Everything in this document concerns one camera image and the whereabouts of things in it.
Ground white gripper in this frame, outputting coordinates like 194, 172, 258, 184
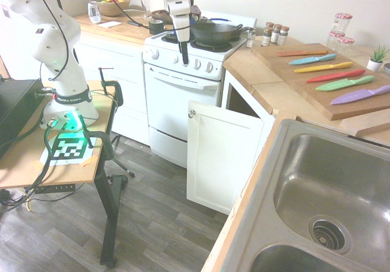
166, 0, 193, 66

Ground white sink base cabinet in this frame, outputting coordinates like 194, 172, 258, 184
220, 70, 277, 151

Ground white cabinet door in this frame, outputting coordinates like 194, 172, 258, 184
186, 99, 266, 216

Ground black wok pan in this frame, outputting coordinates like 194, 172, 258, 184
189, 23, 254, 45

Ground black tape roll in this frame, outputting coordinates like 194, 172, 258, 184
149, 19, 166, 36

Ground brown dish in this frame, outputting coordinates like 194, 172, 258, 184
151, 9, 173, 23

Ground white stove with oven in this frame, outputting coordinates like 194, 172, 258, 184
141, 9, 258, 170

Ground clear drinking glass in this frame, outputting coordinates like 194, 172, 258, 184
140, 0, 152, 21

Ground glass salt shaker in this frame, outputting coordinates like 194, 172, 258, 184
245, 28, 257, 49

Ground white counter base cabinets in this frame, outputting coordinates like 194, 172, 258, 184
72, 30, 151, 147

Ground black clamp red tip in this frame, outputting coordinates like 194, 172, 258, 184
97, 66, 124, 107

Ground white paper note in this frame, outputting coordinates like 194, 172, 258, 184
97, 20, 124, 30

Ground wooden fruit bowl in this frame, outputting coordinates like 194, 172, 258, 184
88, 0, 132, 18

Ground large wooden cutting board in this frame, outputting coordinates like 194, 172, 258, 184
250, 42, 390, 121

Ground orange knife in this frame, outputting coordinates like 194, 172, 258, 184
275, 49, 329, 58

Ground blue knife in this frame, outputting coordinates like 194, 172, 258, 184
288, 53, 338, 66

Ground black tripod legs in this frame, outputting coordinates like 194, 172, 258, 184
108, 132, 137, 179

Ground yellow knife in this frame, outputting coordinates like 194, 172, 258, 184
293, 61, 355, 74

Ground printed marker tag sheet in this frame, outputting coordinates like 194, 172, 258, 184
38, 129, 105, 168

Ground red knife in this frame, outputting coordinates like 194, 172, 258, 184
305, 68, 366, 84

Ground short jar checkered lid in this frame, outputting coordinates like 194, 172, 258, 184
326, 30, 346, 51
336, 36, 356, 57

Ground wooden desk black legs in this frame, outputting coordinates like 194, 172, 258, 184
0, 82, 129, 268

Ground tall jar checkered lid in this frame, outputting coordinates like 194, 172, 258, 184
331, 12, 353, 38

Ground green knife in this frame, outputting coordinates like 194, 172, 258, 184
315, 75, 376, 93

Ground stainless steel sink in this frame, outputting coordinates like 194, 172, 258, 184
209, 118, 390, 272

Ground black controller box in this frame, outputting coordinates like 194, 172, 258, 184
0, 77, 47, 160

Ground purple knife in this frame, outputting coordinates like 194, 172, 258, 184
330, 84, 390, 106

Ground desk height control panel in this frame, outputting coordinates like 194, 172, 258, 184
32, 184, 77, 194

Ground small potted green plant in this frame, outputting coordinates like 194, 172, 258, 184
366, 43, 390, 73

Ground loose wooden plank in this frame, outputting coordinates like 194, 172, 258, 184
339, 108, 390, 138

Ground metal sink drain strainer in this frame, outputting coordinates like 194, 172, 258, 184
308, 215, 355, 255

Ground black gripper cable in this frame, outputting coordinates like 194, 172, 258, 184
97, 0, 181, 45

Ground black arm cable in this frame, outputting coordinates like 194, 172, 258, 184
29, 0, 71, 82

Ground black base cable bundle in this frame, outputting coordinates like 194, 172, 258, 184
0, 115, 71, 213

